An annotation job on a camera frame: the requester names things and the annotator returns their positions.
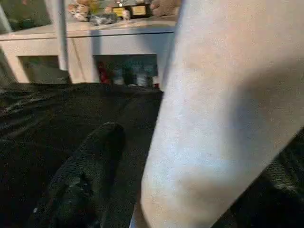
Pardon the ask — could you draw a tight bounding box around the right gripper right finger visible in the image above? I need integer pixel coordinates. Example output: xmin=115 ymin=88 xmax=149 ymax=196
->
xmin=220 ymin=129 xmax=304 ymax=228

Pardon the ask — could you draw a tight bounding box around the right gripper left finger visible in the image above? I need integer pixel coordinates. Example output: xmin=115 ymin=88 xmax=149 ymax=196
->
xmin=33 ymin=122 xmax=126 ymax=228

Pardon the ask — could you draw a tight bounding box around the white plastic table leg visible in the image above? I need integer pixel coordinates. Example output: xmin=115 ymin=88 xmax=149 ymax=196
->
xmin=130 ymin=0 xmax=304 ymax=228
xmin=51 ymin=0 xmax=69 ymax=71

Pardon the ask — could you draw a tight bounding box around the black work surface mat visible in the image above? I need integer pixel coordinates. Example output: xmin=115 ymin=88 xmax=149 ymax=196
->
xmin=0 ymin=80 xmax=304 ymax=228

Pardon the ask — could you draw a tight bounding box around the red bottle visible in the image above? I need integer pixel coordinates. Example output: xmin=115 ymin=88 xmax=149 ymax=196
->
xmin=98 ymin=61 xmax=110 ymax=83

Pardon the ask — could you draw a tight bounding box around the white glass-door cabinet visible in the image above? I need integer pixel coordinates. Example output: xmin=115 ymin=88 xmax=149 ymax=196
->
xmin=0 ymin=14 xmax=179 ymax=87

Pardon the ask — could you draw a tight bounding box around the dark patterned ornament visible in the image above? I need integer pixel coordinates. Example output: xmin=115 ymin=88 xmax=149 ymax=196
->
xmin=89 ymin=13 xmax=118 ymax=26

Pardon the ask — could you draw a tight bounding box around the tan spotted plush toy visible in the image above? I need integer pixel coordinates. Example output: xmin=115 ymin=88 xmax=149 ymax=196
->
xmin=68 ymin=2 xmax=90 ymax=21

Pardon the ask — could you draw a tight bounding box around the yellow black small box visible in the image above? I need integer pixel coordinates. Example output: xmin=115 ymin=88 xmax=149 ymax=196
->
xmin=130 ymin=4 xmax=152 ymax=19
xmin=112 ymin=6 xmax=131 ymax=18

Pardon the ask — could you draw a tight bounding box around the brown plush toy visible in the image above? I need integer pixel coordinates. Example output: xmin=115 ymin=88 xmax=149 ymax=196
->
xmin=152 ymin=0 xmax=181 ymax=17

